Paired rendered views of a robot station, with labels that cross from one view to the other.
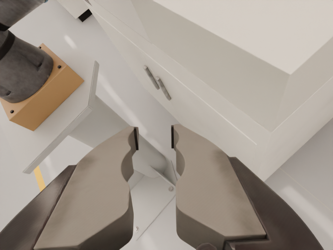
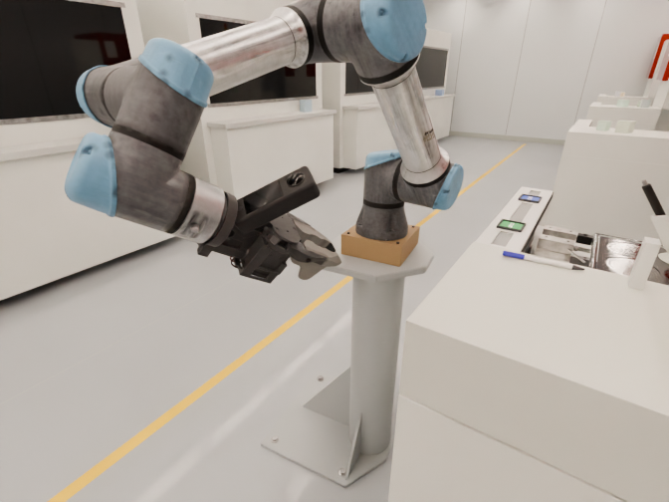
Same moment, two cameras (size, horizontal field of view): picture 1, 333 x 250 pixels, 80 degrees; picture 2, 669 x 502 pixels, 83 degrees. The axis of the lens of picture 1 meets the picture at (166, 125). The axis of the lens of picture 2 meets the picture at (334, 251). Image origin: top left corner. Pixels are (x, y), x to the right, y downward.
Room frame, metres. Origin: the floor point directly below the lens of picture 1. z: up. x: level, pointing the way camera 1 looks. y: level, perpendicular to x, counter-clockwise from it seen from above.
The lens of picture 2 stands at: (-0.34, -0.34, 1.30)
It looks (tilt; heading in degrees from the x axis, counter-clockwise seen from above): 25 degrees down; 40
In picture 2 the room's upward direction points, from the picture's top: straight up
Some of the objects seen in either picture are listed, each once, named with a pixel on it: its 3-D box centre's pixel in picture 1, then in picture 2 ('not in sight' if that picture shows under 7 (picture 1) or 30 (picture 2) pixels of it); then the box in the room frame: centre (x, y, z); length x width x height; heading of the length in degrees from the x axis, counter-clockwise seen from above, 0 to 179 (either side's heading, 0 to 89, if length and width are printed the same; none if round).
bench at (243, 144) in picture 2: not in sight; (251, 103); (2.43, 3.15, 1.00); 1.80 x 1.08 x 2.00; 6
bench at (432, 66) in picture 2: not in sight; (415, 90); (6.81, 3.58, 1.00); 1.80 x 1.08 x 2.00; 6
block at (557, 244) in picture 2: not in sight; (556, 243); (0.71, -0.21, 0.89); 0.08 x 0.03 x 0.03; 96
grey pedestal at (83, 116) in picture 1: (106, 160); (346, 348); (0.50, 0.31, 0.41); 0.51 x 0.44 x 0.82; 103
